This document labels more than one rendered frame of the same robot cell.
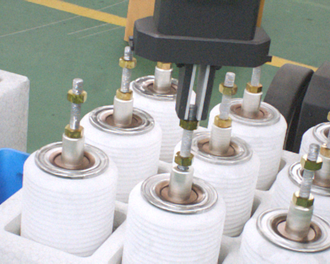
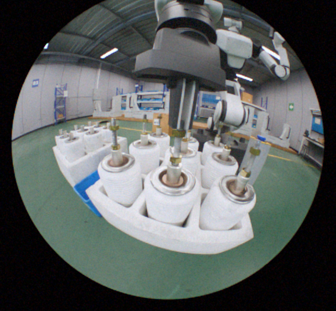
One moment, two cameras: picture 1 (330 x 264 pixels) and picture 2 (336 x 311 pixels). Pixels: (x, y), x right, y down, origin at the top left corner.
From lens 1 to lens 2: 0.62 m
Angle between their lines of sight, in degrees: 6
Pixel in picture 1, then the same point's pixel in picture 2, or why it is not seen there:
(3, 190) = not seen: hidden behind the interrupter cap
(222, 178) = (189, 163)
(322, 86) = (195, 135)
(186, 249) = (181, 211)
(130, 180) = (149, 166)
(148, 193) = (154, 181)
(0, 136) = not seen: hidden behind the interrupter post
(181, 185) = (175, 175)
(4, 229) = (100, 188)
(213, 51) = (199, 66)
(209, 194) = (190, 175)
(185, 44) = (177, 56)
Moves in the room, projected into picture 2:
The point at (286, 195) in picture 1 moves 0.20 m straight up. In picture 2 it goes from (215, 167) to (231, 81)
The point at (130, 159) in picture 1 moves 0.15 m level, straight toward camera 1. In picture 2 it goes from (148, 158) to (140, 207)
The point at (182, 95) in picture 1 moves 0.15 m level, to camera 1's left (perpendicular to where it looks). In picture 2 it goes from (174, 107) to (73, 111)
